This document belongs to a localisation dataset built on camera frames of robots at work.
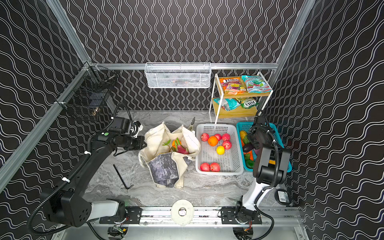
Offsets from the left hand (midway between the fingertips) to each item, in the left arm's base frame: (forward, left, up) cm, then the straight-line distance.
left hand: (149, 144), depth 79 cm
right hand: (+13, -62, -13) cm, 65 cm away
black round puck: (-18, -70, -20) cm, 75 cm away
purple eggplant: (+8, -55, -13) cm, 57 cm away
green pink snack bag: (+31, -58, +16) cm, 68 cm away
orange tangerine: (+14, -34, -15) cm, 40 cm away
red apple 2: (-4, -35, -15) cm, 39 cm away
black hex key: (-16, +12, -19) cm, 27 cm away
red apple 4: (+18, -39, -15) cm, 45 cm away
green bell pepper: (-1, -56, -16) cm, 58 cm away
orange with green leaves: (+10, -11, -13) cm, 19 cm away
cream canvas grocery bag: (-10, -10, -5) cm, 15 cm away
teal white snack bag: (+34, -44, -1) cm, 56 cm away
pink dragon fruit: (+4, -15, -10) cm, 19 cm away
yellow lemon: (+8, -39, -17) cm, 43 cm away
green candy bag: (+36, -57, -1) cm, 68 cm away
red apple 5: (+11, -44, -15) cm, 47 cm away
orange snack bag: (+29, -44, +16) cm, 55 cm away
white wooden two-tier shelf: (+25, -47, +13) cm, 55 cm away
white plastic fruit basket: (+2, -45, -20) cm, 49 cm away
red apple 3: (+17, -29, -15) cm, 37 cm away
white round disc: (-30, -17, -20) cm, 40 cm away
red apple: (-4, -30, -15) cm, 34 cm away
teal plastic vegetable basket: (+25, -58, -14) cm, 65 cm away
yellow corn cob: (+20, -55, -15) cm, 60 cm away
